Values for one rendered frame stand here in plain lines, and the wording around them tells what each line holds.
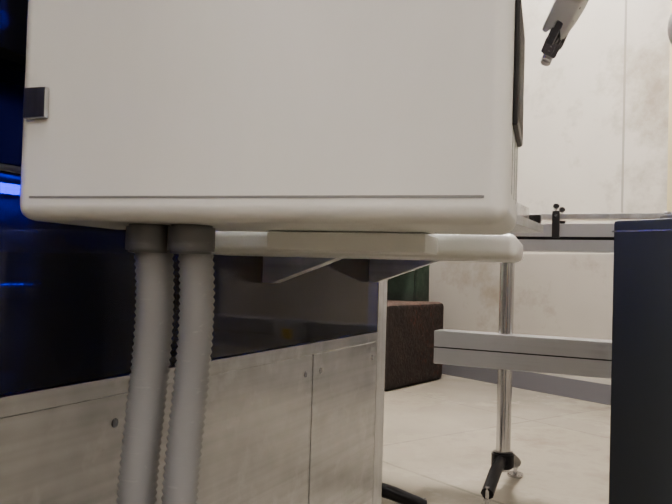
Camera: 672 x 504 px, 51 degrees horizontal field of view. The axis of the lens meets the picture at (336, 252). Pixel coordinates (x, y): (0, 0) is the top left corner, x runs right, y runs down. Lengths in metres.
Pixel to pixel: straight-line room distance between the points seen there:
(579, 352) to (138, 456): 1.90
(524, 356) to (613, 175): 2.27
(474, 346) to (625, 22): 2.75
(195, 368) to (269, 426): 0.65
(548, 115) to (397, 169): 4.34
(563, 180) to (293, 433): 3.58
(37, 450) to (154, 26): 0.52
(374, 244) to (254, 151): 0.17
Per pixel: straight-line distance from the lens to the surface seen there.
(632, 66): 4.68
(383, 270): 1.74
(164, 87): 0.72
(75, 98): 0.78
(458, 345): 2.58
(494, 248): 0.82
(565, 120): 4.86
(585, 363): 2.50
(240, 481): 1.32
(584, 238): 2.46
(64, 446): 0.98
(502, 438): 2.60
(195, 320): 0.75
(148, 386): 0.77
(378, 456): 1.91
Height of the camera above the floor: 0.76
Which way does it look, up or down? 1 degrees up
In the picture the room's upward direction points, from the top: 2 degrees clockwise
